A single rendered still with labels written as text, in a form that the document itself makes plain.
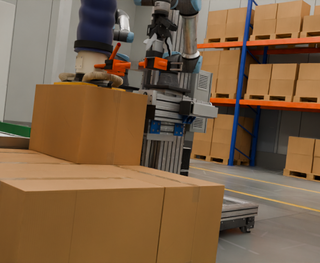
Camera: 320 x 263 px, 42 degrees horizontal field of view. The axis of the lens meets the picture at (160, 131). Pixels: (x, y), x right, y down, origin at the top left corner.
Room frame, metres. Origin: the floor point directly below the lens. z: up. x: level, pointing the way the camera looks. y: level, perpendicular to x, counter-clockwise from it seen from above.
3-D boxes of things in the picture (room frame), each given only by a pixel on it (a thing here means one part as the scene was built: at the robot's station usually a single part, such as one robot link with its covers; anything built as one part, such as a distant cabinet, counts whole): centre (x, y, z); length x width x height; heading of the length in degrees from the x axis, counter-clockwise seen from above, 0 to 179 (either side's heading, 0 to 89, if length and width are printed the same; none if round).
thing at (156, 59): (1.99, 0.06, 1.07); 0.08 x 0.07 x 0.05; 40
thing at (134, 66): (2.09, 0.14, 1.07); 0.07 x 0.07 x 0.04; 40
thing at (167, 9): (2.01, 0.06, 1.34); 0.08 x 0.08 x 0.05
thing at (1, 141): (2.71, 0.70, 0.58); 0.70 x 0.03 x 0.06; 134
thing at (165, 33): (2.02, 0.06, 1.26); 0.09 x 0.08 x 0.12; 40
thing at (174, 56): (2.76, -0.02, 1.20); 0.13 x 0.12 x 0.14; 74
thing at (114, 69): (2.26, 0.28, 1.07); 0.10 x 0.08 x 0.06; 130
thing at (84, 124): (2.45, 0.44, 0.74); 0.60 x 0.40 x 0.40; 41
